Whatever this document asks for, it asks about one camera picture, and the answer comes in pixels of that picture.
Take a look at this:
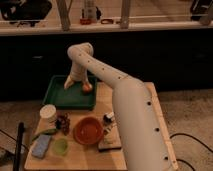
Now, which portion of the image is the black bag on shelf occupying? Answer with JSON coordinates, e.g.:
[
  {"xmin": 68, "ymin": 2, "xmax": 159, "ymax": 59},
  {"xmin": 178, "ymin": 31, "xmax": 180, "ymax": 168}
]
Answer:
[{"xmin": 0, "ymin": 0, "xmax": 52, "ymax": 27}]

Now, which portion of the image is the silver fork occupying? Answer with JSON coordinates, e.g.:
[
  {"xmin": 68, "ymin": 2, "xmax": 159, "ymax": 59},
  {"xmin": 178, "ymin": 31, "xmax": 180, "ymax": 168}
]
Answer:
[{"xmin": 104, "ymin": 123, "xmax": 117, "ymax": 135}]

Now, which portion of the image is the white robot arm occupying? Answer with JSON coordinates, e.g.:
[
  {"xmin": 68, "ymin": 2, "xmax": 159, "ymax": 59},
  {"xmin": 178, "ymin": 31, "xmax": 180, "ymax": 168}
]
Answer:
[{"xmin": 64, "ymin": 43, "xmax": 174, "ymax": 171}]

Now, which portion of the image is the white cup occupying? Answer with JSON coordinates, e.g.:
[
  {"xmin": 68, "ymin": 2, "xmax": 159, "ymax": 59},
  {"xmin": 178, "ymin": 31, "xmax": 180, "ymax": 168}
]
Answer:
[{"xmin": 40, "ymin": 104, "xmax": 57, "ymax": 123}]

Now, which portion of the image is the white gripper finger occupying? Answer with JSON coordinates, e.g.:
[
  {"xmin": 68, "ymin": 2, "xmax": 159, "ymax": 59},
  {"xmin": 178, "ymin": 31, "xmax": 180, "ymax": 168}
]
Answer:
[
  {"xmin": 64, "ymin": 76, "xmax": 74, "ymax": 90},
  {"xmin": 82, "ymin": 78, "xmax": 90, "ymax": 85}
]

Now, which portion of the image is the green plastic tray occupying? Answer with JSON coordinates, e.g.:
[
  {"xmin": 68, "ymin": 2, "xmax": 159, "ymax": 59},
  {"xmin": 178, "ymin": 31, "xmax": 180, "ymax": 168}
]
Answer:
[{"xmin": 43, "ymin": 75, "xmax": 97, "ymax": 110}]

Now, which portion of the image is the green chili pepper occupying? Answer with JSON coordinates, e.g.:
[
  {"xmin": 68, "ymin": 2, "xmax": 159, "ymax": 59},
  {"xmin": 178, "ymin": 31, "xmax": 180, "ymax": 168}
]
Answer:
[{"xmin": 32, "ymin": 129, "xmax": 58, "ymax": 141}]

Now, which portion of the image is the blue sponge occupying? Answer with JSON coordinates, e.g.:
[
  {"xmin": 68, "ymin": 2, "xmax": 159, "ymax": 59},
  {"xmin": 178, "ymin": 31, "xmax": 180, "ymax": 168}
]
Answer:
[{"xmin": 32, "ymin": 135, "xmax": 51, "ymax": 159}]

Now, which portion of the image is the white handled brush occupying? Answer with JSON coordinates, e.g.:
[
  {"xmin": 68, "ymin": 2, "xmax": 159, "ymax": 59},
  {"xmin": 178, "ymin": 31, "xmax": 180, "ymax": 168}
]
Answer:
[{"xmin": 103, "ymin": 112, "xmax": 114, "ymax": 122}]

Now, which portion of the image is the dark grapes bunch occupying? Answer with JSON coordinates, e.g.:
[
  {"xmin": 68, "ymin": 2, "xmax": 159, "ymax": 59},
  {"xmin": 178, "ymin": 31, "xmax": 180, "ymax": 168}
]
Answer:
[{"xmin": 55, "ymin": 114, "xmax": 70, "ymax": 135}]

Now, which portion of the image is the small green cup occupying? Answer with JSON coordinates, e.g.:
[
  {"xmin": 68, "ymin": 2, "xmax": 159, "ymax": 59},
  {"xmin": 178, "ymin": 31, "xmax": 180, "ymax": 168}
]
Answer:
[{"xmin": 52, "ymin": 138, "xmax": 68, "ymax": 155}]

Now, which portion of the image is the black cable on floor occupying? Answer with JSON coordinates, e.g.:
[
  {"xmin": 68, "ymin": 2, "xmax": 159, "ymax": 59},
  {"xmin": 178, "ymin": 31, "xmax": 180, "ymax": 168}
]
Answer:
[{"xmin": 169, "ymin": 132, "xmax": 213, "ymax": 171}]

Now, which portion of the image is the red apple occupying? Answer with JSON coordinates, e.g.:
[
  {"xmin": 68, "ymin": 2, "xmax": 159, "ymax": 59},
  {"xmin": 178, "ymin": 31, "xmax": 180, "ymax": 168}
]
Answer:
[{"xmin": 82, "ymin": 83, "xmax": 93, "ymax": 93}]

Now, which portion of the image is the orange bowl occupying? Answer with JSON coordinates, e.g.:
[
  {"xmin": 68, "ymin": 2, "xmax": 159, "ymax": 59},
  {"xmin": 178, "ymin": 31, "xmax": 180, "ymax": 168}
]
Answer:
[{"xmin": 73, "ymin": 117, "xmax": 104, "ymax": 145}]

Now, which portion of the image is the black whiteboard eraser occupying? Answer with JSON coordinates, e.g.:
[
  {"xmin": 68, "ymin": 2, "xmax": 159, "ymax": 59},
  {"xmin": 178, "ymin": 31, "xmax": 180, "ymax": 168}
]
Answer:
[{"xmin": 98, "ymin": 138, "xmax": 122, "ymax": 152}]

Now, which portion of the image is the black pole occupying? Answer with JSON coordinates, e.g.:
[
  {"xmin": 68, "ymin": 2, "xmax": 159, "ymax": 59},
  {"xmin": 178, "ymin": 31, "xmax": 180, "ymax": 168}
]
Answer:
[{"xmin": 13, "ymin": 122, "xmax": 25, "ymax": 171}]

